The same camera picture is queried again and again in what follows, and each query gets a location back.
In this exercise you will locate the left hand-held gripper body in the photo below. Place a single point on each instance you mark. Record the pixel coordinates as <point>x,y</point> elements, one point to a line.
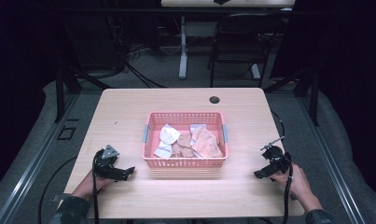
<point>105,166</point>

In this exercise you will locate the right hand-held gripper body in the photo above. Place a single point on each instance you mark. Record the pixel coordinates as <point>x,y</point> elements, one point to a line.
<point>279,158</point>

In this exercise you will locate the person's left hand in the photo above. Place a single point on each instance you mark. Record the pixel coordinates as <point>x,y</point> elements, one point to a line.
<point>87,186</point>

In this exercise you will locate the person's right hand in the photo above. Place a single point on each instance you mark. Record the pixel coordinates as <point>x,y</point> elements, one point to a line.
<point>297,185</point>

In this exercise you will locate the white cloth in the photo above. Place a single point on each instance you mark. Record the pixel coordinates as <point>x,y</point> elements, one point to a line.
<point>168,137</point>

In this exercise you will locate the pink plastic basket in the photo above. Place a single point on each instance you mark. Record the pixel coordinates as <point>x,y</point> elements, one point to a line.
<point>184,163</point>

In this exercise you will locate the peach cloth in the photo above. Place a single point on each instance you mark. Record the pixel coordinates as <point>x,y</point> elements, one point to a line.
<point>207,144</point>

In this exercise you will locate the tan cloth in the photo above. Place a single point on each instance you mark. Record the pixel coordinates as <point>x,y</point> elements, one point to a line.
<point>184,143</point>

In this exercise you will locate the white desk foot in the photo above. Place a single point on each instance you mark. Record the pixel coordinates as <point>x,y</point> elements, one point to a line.
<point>255,71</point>

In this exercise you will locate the black folding chair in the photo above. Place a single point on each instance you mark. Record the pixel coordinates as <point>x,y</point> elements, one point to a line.
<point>243,46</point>

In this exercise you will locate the white desk leg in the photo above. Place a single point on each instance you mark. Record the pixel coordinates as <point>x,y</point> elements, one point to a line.
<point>183,53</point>

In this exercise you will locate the aluminium floor rail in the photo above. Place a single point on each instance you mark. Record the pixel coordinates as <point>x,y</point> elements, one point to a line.
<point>328,155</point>
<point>36,161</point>

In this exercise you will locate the black metal frame stand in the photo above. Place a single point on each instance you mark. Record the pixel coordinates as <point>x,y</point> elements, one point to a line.
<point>60,93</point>
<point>314,99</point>

